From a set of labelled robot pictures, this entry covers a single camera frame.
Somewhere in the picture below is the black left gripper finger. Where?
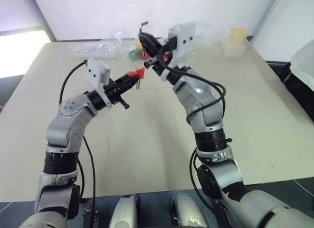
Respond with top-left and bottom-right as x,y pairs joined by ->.
117,73 -> 137,83
119,78 -> 139,93

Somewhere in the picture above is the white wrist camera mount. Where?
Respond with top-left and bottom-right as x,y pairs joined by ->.
158,22 -> 197,83
87,58 -> 114,109

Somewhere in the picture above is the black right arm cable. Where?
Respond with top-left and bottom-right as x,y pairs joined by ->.
157,52 -> 234,226

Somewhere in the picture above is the silver rounded robot shape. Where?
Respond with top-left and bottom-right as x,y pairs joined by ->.
108,193 -> 141,228

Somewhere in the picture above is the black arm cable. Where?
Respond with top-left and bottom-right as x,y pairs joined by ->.
60,60 -> 98,215
157,52 -> 234,226

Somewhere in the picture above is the grey partition frame post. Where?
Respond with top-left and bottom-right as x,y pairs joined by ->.
24,0 -> 58,43
252,0 -> 283,40

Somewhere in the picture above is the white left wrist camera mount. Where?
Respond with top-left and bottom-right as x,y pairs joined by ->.
87,58 -> 114,109

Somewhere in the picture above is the clear container with yellow lid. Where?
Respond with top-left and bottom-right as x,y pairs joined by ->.
222,27 -> 250,58

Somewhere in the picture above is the clear crumpled plastic bag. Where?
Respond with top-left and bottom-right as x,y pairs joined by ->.
70,31 -> 135,60

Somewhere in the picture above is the white cloth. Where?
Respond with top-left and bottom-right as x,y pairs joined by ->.
289,40 -> 314,89

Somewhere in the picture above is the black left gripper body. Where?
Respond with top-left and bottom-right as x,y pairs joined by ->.
103,78 -> 130,110

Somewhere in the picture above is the red block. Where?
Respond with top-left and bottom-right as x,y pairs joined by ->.
138,48 -> 151,60

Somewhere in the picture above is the black metal bracket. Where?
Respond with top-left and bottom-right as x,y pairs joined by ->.
82,207 -> 99,228

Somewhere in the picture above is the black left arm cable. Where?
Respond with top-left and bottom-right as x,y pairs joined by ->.
60,60 -> 98,215

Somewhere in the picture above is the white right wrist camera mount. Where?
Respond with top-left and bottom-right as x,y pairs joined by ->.
158,22 -> 197,83

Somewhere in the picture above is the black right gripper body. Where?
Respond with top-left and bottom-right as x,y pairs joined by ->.
144,47 -> 174,76

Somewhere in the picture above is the large clear plastic bag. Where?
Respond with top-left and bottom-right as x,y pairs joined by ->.
193,21 -> 232,51

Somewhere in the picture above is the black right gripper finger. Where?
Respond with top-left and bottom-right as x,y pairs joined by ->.
143,32 -> 164,52
138,33 -> 158,59

